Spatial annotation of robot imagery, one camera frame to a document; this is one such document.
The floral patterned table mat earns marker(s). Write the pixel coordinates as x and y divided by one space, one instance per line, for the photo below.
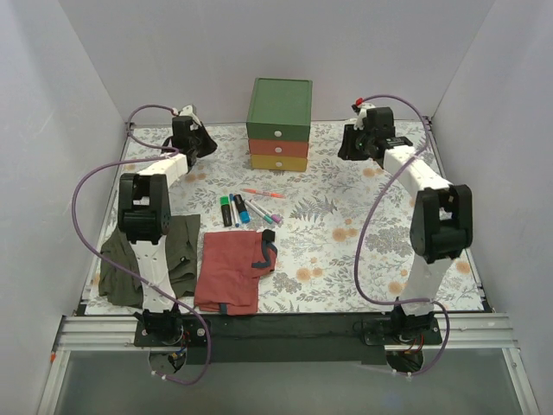
343 244

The green drawer box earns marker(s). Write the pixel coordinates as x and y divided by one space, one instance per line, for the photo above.
280 109

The red folded shirt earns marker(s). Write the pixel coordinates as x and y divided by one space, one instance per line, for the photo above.
232 264

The blue cap highlighter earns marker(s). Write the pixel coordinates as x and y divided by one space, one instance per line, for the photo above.
243 213

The green cap highlighter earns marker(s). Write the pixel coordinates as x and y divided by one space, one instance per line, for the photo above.
226 211

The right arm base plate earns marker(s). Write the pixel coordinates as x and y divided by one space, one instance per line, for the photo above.
396 329

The blue cap thin marker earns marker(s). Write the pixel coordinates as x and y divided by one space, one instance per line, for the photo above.
235 214

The pink cap white marker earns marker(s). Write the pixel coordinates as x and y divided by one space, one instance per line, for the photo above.
276 218

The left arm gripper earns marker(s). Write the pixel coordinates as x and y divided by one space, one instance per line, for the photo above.
203 141

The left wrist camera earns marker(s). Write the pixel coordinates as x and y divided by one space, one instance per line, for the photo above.
190 112

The yellow drawer box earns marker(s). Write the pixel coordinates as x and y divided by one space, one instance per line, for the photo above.
284 163

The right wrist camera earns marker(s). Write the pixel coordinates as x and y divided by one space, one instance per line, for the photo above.
361 107

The orange pen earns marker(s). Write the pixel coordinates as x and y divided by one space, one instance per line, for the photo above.
253 191

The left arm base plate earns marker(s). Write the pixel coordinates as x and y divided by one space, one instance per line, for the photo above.
169 328

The olive green shirt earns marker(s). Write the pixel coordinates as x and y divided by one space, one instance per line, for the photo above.
122 289

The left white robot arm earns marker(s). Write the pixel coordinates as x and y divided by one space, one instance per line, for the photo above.
144 211

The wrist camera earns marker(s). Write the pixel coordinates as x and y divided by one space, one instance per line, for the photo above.
361 107
190 112

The red drawer box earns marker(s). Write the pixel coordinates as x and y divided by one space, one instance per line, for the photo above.
278 148

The aluminium frame rail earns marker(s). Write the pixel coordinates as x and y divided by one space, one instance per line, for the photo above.
286 338

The teal cap white marker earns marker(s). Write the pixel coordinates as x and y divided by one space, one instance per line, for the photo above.
259 212

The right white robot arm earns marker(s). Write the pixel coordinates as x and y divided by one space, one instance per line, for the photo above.
442 219

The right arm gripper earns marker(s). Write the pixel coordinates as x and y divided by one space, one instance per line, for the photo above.
348 147

